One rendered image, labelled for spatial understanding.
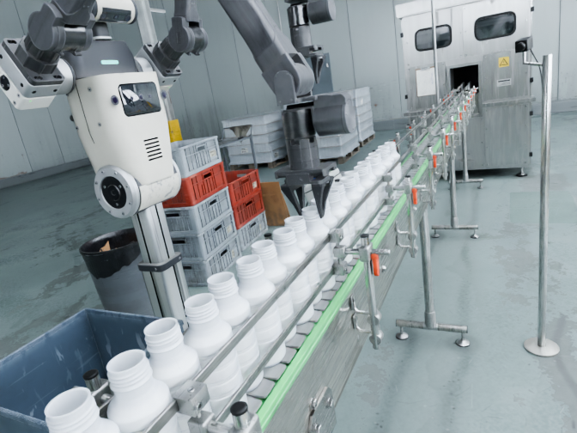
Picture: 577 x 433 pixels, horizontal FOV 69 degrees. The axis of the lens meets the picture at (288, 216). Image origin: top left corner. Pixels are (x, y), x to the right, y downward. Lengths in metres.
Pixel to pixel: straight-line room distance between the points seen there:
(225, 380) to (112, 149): 0.84
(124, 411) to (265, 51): 0.57
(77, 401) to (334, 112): 0.54
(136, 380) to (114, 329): 0.69
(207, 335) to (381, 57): 10.82
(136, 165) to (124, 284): 1.67
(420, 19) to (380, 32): 5.78
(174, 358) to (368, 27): 10.99
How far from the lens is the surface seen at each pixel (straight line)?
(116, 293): 2.87
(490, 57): 5.40
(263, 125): 8.03
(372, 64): 11.25
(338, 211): 0.90
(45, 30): 1.08
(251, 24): 0.78
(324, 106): 0.74
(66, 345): 1.17
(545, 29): 10.95
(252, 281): 0.60
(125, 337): 1.12
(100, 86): 1.23
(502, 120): 5.45
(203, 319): 0.52
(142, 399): 0.46
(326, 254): 0.81
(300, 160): 0.76
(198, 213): 3.29
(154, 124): 1.31
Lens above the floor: 1.39
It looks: 17 degrees down
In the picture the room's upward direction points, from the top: 9 degrees counter-clockwise
